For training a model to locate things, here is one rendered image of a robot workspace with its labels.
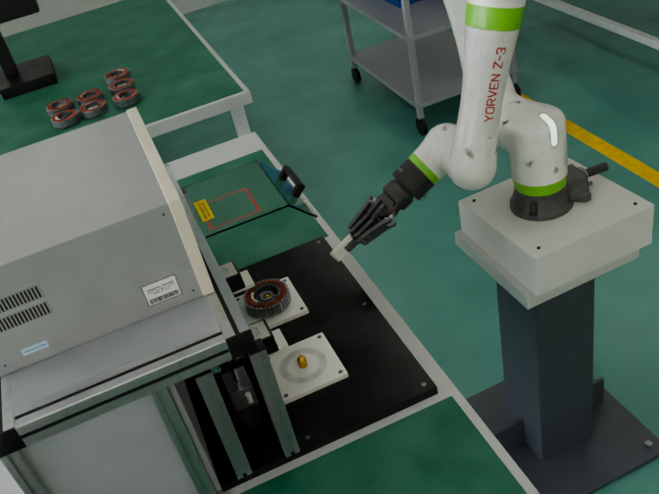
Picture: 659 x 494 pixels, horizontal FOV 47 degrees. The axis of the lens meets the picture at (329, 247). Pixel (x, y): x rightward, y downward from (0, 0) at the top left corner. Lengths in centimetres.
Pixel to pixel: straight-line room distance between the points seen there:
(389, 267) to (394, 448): 170
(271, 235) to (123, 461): 93
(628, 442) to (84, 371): 165
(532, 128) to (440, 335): 124
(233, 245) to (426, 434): 88
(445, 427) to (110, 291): 69
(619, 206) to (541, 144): 26
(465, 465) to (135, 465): 60
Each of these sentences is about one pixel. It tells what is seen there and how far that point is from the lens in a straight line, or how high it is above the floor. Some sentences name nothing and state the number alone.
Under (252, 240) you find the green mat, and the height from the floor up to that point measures 75.
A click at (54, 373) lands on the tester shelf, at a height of 111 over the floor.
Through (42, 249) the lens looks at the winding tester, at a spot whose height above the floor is 132.
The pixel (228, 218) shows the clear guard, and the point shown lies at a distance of 165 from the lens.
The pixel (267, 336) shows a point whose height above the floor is 92.
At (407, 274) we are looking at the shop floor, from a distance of 307.
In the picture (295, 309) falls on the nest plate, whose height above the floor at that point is 78.
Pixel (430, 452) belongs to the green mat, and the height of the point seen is 75.
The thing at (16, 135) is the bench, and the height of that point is 75.
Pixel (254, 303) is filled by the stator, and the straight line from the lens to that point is 179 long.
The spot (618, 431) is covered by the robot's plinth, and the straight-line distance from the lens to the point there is 247.
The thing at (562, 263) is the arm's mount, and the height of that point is 81.
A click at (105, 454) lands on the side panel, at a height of 97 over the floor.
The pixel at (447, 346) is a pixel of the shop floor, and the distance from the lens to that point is 274.
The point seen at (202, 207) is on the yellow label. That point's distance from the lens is 172.
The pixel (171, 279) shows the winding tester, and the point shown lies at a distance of 133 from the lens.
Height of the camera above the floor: 193
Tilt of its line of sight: 36 degrees down
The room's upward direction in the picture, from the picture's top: 14 degrees counter-clockwise
